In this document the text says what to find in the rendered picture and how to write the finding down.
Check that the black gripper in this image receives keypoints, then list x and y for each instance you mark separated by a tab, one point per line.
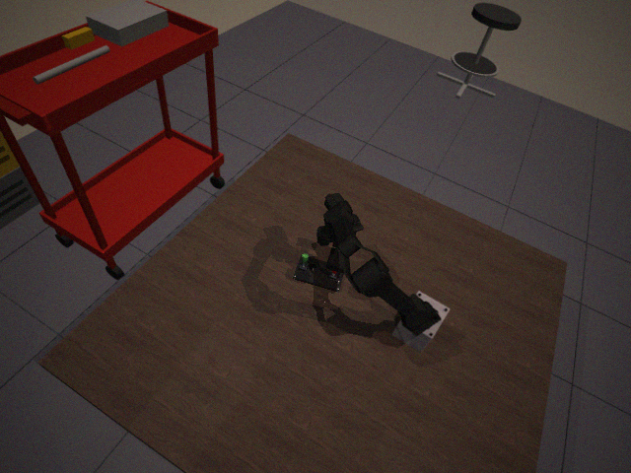
335	262

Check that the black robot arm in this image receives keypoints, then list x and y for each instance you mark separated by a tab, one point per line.
372	279

